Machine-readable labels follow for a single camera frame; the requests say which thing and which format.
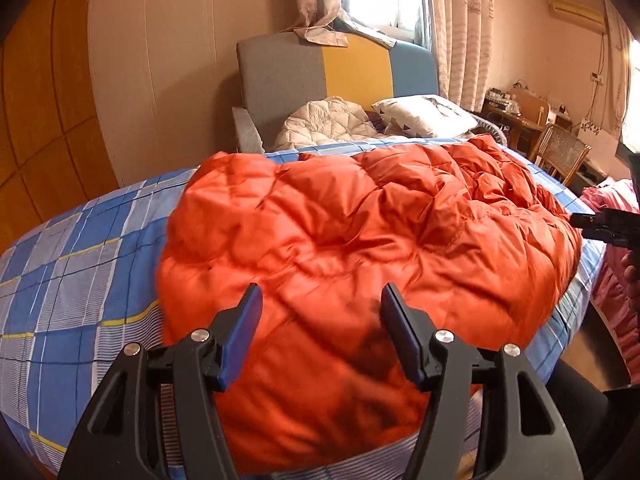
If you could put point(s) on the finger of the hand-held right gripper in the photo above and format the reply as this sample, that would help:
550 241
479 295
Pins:
587 222

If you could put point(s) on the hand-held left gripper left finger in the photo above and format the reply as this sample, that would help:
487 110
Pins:
240 340

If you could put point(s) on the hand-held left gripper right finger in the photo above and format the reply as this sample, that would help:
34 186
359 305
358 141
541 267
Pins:
400 340

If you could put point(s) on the orange puffer jacket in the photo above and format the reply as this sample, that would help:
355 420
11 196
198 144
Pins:
350 220

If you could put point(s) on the person's right hand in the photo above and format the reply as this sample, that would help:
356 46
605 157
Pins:
631 275

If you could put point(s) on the red ruffled bedding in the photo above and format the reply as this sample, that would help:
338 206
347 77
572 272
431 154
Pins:
612 195

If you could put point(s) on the rattan chair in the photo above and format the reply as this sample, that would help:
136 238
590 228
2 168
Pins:
562 152

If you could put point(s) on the white leaf print board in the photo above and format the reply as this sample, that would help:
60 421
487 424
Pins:
597 135

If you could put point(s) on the wooden chair back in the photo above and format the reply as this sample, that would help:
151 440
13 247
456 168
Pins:
531 105

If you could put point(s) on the cluttered wooden desk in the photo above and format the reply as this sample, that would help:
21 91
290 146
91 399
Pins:
505 115

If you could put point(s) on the bed with blue plaid sheet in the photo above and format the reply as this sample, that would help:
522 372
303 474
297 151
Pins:
75 270

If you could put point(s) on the white printed pillow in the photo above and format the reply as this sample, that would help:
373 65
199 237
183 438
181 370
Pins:
425 115

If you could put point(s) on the person's leg in black trousers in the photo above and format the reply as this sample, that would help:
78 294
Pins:
590 420

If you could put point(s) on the grey upholstered side panel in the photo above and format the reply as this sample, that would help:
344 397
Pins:
247 130

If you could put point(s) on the long patterned curtain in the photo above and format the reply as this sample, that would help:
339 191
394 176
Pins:
462 35

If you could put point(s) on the white quilted jacket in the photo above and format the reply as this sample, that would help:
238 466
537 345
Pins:
325 122

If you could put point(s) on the grey yellow blue headboard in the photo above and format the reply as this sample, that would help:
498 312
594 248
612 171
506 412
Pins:
280 80

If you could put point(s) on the wooden wardrobe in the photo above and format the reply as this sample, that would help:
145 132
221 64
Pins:
45 85

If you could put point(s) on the grey padded bed rail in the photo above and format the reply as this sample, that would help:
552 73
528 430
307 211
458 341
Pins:
492 127

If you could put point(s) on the wall air conditioner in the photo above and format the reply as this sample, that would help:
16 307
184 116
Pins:
575 12

